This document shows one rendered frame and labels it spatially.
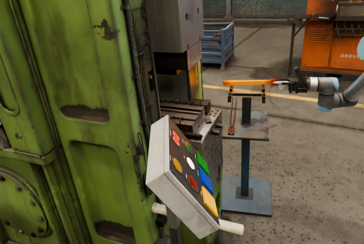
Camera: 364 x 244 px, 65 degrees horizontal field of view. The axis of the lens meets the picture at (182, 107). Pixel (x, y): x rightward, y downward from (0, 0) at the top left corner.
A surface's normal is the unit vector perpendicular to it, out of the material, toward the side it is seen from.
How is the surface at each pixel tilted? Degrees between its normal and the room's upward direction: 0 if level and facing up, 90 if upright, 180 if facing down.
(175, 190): 90
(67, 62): 89
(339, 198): 0
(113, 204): 90
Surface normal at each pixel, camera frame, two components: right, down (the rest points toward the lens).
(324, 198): -0.08, -0.90
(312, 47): -0.48, 0.42
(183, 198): 0.05, 0.44
